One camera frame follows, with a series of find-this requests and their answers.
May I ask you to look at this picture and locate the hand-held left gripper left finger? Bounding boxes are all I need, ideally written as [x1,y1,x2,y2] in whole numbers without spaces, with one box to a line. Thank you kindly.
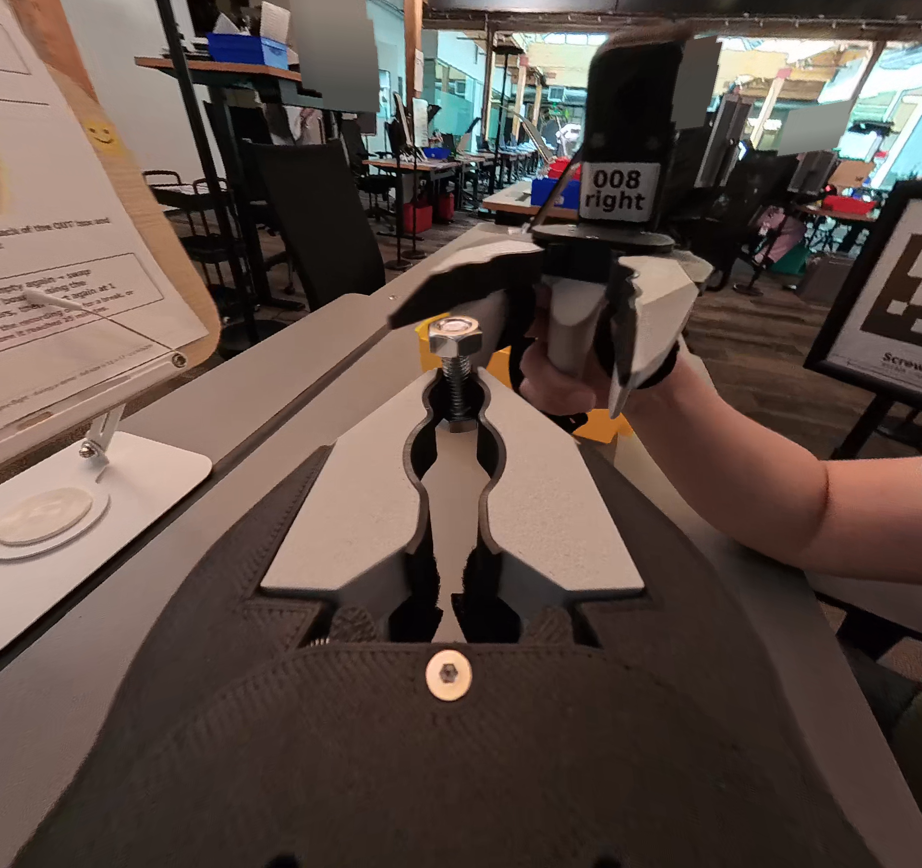
[261,367,442,644]

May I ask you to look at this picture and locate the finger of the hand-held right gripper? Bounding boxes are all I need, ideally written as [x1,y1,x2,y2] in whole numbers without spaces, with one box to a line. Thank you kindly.
[389,243,546,330]
[472,285,540,359]

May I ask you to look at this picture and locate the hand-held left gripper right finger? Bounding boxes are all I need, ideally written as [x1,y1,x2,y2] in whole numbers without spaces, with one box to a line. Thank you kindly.
[451,369,645,644]

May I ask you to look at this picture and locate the steel hex bolt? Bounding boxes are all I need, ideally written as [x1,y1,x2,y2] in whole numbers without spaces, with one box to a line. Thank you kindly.
[428,315,484,421]

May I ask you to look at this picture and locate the yellow plastic bin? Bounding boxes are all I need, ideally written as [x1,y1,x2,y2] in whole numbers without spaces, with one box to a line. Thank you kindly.
[416,324,636,446]

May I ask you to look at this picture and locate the person's right forearm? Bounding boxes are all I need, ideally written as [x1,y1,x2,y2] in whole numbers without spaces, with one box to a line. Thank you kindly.
[634,350,922,584]

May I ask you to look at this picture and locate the person's right hand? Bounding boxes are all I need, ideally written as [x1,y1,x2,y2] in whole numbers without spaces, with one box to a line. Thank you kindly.
[519,338,617,422]

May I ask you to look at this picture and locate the blue storage bin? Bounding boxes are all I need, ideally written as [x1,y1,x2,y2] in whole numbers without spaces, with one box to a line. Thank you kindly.
[532,175,583,211]
[206,31,291,72]

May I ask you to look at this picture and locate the black mesh panel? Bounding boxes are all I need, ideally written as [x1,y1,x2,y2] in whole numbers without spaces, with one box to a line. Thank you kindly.
[240,135,388,313]

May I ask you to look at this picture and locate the white page ledge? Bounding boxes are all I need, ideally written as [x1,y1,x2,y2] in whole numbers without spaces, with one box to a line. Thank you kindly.
[0,351,190,464]

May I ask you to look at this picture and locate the black rolling cart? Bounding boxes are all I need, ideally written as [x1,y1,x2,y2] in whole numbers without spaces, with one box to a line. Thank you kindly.
[141,168,242,267]

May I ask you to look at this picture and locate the black framed marker sign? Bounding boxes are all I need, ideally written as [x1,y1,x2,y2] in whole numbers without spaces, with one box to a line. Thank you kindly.
[803,180,922,403]

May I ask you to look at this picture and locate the black sign easel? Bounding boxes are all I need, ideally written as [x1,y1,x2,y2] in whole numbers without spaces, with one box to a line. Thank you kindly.
[832,389,922,462]

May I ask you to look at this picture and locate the black slanted pole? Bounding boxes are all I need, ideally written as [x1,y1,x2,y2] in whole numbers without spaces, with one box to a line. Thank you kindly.
[139,0,303,311]

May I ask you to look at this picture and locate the instruction sheet on wooden board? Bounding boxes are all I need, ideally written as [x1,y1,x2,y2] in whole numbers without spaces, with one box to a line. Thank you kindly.
[0,0,223,451]

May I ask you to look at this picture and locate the wooden standing desk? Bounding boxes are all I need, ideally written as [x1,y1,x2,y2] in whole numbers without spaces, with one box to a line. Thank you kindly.
[134,54,325,111]

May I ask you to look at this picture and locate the wire page clip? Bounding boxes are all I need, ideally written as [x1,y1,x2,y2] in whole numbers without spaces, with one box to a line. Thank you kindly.
[24,288,190,371]

